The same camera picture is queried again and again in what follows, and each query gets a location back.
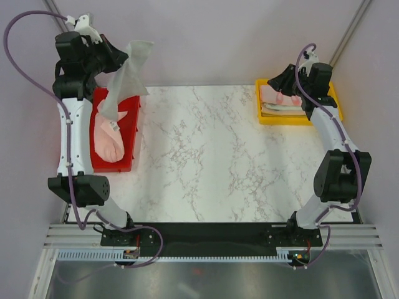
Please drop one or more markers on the left corner aluminium post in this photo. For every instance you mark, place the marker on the left corner aluminium post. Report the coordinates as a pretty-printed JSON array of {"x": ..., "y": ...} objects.
[{"x": 51, "y": 6}]

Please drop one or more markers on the white towel label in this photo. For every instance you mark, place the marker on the white towel label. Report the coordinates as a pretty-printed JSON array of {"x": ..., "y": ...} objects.
[{"x": 114, "y": 126}]

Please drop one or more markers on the red plastic bin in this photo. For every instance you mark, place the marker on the red plastic bin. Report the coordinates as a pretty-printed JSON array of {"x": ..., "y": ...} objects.
[{"x": 128, "y": 128}]

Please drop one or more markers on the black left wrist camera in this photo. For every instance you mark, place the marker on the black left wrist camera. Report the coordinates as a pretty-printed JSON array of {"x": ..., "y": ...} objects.
[{"x": 84, "y": 26}]

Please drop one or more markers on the white slotted cable duct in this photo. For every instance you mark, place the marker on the white slotted cable duct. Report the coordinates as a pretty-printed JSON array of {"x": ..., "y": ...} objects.
[{"x": 119, "y": 255}]

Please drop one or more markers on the right corner aluminium post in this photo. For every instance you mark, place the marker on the right corner aluminium post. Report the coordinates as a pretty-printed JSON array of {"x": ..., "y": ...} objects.
[{"x": 350, "y": 30}]

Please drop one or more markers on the pink patterned towel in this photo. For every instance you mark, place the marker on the pink patterned towel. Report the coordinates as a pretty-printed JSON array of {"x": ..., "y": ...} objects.
[{"x": 270, "y": 96}]

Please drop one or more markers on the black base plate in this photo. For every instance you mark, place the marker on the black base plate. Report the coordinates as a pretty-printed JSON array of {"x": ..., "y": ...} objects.
[{"x": 213, "y": 239}]

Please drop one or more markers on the corner aluminium post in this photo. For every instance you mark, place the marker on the corner aluminium post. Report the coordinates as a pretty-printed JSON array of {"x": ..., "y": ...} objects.
[
  {"x": 350, "y": 30},
  {"x": 51, "y": 6}
]

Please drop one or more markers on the orange fox towel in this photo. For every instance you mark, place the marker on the orange fox towel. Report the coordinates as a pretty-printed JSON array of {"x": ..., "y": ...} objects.
[{"x": 283, "y": 113}]

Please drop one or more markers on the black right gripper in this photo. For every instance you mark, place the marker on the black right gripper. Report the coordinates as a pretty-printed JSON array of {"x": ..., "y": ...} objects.
[{"x": 282, "y": 81}]

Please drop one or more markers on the grey towel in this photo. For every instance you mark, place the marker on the grey towel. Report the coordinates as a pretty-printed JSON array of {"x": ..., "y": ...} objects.
[{"x": 127, "y": 81}]

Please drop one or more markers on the light pink towel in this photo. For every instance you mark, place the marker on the light pink towel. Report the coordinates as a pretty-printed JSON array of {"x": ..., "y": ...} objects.
[{"x": 108, "y": 144}]

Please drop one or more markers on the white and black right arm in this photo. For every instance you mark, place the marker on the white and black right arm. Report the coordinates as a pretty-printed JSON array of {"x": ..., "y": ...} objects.
[{"x": 341, "y": 176}]

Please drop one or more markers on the yellow plastic bin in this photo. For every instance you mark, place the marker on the yellow plastic bin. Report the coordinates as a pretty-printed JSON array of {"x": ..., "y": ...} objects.
[{"x": 268, "y": 119}]

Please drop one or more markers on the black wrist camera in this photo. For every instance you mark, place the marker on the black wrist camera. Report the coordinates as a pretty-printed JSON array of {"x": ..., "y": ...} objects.
[
  {"x": 84, "y": 26},
  {"x": 315, "y": 75}
]

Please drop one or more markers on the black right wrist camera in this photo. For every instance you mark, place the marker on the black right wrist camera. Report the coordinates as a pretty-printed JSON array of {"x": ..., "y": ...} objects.
[{"x": 315, "y": 75}]

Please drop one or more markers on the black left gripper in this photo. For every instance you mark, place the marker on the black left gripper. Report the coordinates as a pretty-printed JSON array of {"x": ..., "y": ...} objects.
[{"x": 116, "y": 58}]

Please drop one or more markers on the mint green towel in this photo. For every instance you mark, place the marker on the mint green towel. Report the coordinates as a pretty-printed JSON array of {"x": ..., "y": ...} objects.
[{"x": 282, "y": 108}]

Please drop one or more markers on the aluminium frame rail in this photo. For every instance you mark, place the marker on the aluminium frame rail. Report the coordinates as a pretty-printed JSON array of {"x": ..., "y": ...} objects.
[{"x": 338, "y": 236}]

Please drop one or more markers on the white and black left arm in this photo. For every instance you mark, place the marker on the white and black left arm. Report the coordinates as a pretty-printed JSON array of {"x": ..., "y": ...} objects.
[{"x": 81, "y": 60}]

